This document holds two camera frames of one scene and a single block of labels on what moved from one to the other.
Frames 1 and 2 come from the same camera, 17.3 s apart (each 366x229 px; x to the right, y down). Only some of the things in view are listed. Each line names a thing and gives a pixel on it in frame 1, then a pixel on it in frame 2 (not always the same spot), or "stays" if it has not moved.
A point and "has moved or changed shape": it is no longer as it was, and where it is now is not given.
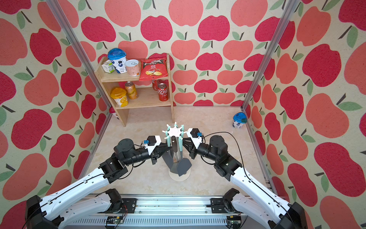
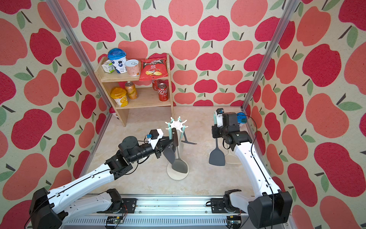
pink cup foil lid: (133, 67) stays
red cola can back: (155, 84) stays
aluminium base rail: (167, 212) stays
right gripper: (191, 148) to (215, 134)
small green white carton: (108, 67) stays
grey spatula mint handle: (184, 164) has moved or changed shape
